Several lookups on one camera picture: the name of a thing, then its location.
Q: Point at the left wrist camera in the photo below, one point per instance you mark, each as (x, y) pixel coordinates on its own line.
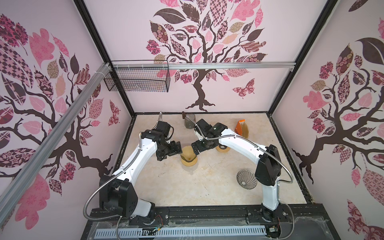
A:
(163, 127)

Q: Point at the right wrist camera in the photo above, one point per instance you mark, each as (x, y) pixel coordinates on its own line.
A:
(202, 127)

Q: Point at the left aluminium rail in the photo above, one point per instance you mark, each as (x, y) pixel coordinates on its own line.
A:
(23, 180)

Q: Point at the aluminium rail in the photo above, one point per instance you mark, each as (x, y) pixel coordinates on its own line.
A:
(203, 66)
(23, 180)

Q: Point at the orange coffee filter pack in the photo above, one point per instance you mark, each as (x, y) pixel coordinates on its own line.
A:
(242, 129)

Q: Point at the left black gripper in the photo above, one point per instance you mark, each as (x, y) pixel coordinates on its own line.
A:
(173, 150)

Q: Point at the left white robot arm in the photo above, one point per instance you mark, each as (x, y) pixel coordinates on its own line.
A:
(118, 195)

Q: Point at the black wire basket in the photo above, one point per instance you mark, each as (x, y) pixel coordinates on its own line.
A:
(139, 76)

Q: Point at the white slotted cable duct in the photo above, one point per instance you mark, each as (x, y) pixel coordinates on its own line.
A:
(179, 232)

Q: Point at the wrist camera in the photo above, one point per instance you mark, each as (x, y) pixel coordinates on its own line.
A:
(163, 127)
(202, 127)

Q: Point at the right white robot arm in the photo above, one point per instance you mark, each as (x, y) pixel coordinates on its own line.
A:
(266, 159)

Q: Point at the grey glass measuring cup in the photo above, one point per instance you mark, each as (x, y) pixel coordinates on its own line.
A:
(189, 120)

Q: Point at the rear aluminium rail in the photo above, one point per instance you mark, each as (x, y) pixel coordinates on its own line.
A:
(203, 66)

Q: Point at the grey glass dripper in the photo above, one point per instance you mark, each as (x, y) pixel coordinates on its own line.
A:
(246, 179)

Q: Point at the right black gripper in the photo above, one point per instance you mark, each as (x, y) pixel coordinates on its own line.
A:
(197, 143)

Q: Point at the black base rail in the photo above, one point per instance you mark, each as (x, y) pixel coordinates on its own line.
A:
(294, 222)

